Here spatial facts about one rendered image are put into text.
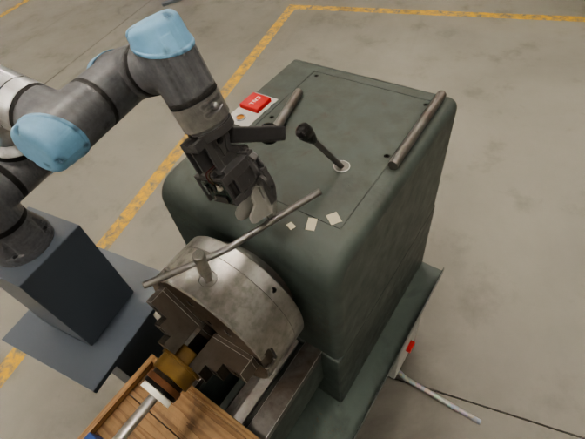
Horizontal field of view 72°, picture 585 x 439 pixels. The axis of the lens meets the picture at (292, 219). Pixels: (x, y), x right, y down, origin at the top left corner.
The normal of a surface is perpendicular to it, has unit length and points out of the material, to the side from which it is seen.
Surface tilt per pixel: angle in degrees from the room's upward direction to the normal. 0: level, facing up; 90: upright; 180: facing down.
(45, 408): 0
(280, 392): 0
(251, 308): 41
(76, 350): 0
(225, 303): 27
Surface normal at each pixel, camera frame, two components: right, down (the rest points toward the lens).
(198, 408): -0.11, -0.64
